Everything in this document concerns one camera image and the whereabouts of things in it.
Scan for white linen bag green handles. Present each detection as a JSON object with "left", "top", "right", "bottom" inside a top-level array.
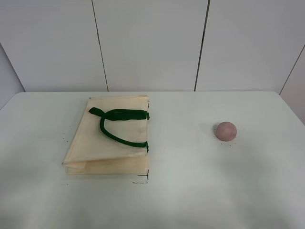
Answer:
[{"left": 61, "top": 94, "right": 151, "bottom": 176}]

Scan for pink peach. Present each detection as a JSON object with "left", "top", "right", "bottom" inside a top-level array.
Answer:
[{"left": 215, "top": 122, "right": 237, "bottom": 142}]

